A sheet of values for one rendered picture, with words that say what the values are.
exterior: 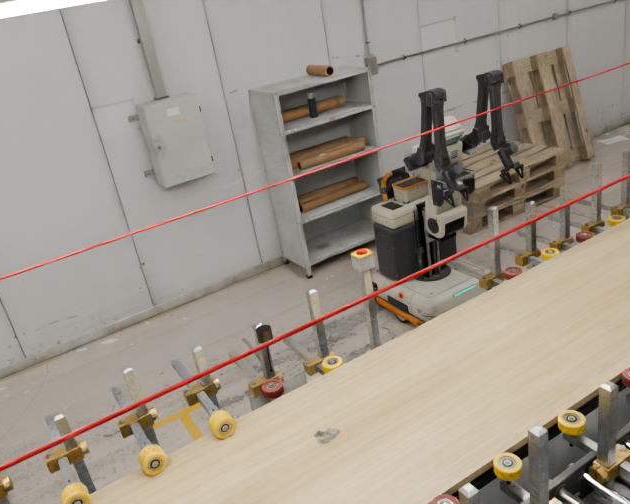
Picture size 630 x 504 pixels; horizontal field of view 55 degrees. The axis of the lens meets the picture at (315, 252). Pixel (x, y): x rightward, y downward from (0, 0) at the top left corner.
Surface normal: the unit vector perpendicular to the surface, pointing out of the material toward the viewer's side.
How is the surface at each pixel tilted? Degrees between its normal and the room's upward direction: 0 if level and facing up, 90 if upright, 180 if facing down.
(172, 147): 90
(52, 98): 90
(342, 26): 90
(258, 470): 0
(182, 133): 90
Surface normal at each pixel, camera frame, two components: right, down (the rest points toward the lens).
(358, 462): -0.17, -0.90
